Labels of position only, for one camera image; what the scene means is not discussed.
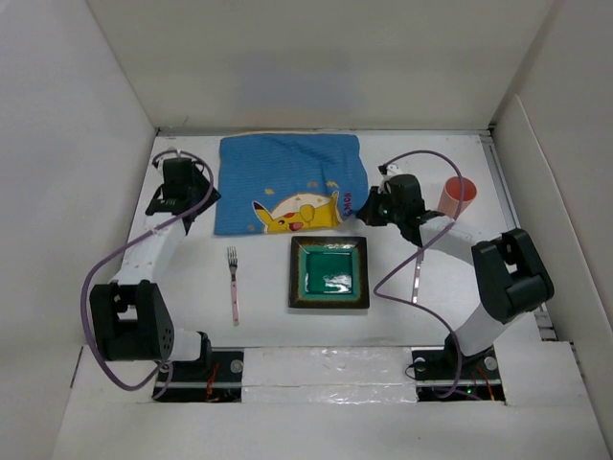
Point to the pink plastic cup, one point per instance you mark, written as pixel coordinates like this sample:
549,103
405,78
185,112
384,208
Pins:
457,194

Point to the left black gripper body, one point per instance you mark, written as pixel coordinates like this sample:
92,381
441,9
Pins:
198,190

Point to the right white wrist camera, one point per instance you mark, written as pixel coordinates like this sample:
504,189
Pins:
389,170

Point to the pink handled knife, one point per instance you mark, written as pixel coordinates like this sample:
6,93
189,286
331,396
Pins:
416,277

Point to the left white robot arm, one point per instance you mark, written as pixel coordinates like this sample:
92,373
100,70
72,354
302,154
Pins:
130,318

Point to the green square plate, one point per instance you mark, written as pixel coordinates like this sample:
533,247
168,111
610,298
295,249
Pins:
328,273

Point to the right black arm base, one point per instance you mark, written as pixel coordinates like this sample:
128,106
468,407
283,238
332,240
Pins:
439,379

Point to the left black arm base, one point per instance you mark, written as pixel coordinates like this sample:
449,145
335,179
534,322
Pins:
191,382

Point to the pink handled fork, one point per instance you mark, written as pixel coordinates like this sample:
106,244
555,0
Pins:
232,257

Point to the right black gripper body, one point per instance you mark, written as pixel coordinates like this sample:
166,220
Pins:
381,210

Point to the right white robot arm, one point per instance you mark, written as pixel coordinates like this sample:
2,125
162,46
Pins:
510,275

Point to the blue Pikachu cloth placemat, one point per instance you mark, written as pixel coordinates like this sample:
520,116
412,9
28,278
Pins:
288,183

